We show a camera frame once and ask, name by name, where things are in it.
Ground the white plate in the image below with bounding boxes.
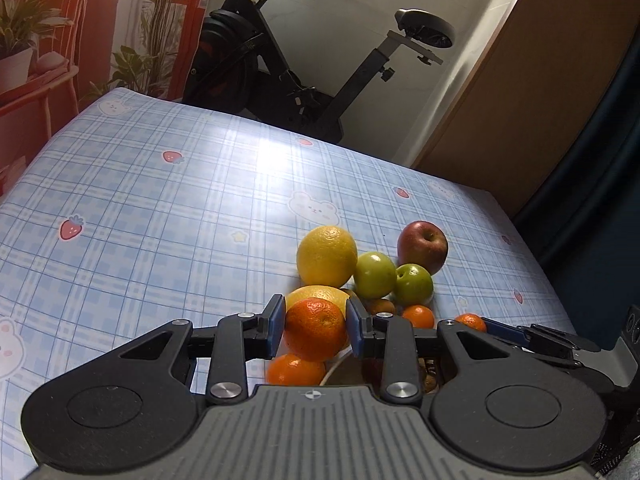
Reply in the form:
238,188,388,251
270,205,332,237
320,349,353,387

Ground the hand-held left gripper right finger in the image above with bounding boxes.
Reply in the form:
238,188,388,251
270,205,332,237
346,295,523,403

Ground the blue plaid tablecloth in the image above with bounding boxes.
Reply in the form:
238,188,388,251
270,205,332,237
0,87,581,480

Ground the brown wooden door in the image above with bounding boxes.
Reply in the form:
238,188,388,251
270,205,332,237
410,0,633,218

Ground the green apple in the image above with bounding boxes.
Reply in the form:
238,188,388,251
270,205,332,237
393,263,434,307
354,251,398,300

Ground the wall poster with plants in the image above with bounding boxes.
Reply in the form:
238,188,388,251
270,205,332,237
0,0,211,196

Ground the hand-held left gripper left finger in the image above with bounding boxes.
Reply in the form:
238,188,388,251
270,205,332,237
107,294,287,403

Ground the black exercise bike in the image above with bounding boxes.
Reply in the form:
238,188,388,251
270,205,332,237
182,0,456,146

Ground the small orange tangerine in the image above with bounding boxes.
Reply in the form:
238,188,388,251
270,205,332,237
454,313,487,333
401,304,436,329

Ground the dark blue curtain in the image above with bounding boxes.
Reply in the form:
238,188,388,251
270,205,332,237
515,50,640,351

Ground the brown basket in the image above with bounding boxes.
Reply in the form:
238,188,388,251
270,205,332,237
422,357,446,391

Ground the large yellow orange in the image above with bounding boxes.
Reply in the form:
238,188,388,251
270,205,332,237
296,225,359,289
285,285,351,313

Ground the brown kiwi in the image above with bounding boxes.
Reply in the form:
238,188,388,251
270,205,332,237
365,297,396,317

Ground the red apple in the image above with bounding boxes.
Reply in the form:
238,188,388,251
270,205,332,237
397,220,449,276

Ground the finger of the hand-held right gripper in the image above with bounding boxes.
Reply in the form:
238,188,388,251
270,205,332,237
530,324,602,354
482,317,576,361

